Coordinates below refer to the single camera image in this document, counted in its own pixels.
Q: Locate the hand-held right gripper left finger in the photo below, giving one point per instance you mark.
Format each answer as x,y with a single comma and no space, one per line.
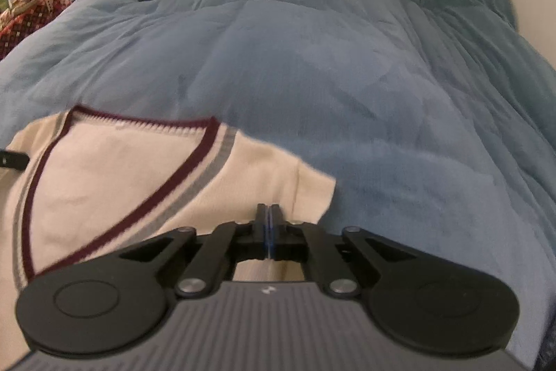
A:
260,232

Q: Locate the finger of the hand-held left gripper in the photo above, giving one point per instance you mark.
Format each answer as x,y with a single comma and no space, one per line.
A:
15,161

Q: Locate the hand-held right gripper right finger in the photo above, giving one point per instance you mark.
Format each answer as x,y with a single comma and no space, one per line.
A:
276,232

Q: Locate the cream knit sweater vest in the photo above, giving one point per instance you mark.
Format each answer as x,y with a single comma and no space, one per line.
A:
130,171

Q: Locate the red patterned tablecloth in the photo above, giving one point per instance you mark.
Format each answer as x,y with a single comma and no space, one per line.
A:
30,25

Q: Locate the blue fleece blanket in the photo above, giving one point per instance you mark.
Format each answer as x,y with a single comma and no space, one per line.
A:
347,93

